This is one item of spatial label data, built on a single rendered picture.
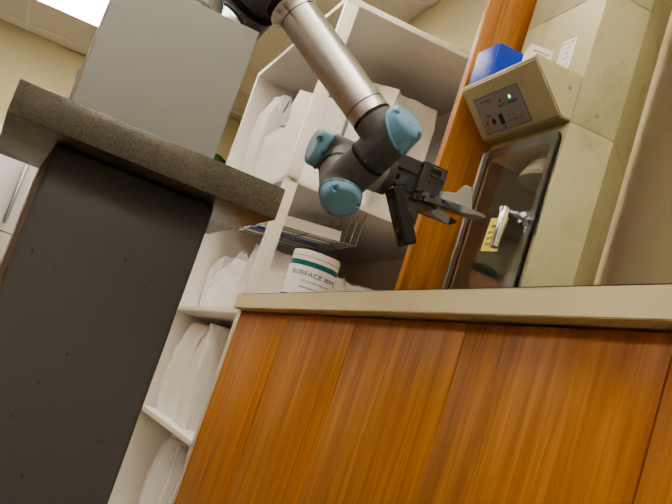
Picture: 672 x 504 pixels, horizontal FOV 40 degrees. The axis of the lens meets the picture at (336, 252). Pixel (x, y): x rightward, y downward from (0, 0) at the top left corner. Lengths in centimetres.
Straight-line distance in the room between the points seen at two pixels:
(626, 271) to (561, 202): 49
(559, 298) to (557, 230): 76
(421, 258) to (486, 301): 87
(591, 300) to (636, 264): 125
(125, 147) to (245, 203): 15
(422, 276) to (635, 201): 60
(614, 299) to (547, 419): 18
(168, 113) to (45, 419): 39
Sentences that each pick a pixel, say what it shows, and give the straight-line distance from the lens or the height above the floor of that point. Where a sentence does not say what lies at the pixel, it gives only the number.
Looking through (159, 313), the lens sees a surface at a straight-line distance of 113.
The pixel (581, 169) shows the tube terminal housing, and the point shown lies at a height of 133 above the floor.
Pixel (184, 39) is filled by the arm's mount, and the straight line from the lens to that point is 121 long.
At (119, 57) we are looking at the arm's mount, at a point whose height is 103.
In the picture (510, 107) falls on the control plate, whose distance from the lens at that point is 207.
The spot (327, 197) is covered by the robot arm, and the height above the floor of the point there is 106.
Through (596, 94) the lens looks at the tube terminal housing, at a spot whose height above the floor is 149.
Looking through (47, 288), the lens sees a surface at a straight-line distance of 111.
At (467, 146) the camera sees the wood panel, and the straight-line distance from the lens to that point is 225.
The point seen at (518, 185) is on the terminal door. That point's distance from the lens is 200.
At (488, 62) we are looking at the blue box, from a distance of 216.
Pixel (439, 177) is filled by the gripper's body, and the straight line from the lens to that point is 181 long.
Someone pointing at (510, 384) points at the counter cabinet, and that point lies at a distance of 124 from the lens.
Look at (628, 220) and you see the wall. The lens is 244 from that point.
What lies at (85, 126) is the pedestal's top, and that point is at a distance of 107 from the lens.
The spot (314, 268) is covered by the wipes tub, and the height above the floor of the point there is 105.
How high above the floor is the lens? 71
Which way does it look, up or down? 9 degrees up
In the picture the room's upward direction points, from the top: 18 degrees clockwise
